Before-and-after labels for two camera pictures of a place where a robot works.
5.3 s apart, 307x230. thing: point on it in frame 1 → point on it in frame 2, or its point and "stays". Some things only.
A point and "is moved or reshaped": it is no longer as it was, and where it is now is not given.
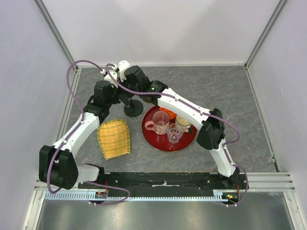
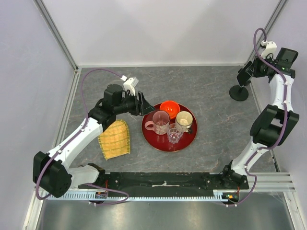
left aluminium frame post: x=43 y=9 stays
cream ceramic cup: x=184 y=122 stays
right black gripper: x=126 y=80 → x=256 y=62
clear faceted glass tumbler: x=174 y=131 stays
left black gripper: x=113 y=88 → x=142 y=107
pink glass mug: x=160 y=122 stays
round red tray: x=160 y=142 stays
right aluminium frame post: x=280 y=5 stays
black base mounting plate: x=164 y=182 stays
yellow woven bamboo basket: x=114 y=138 stays
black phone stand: x=135 y=109 is moved or reshaped
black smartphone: x=124 y=97 is moved or reshaped
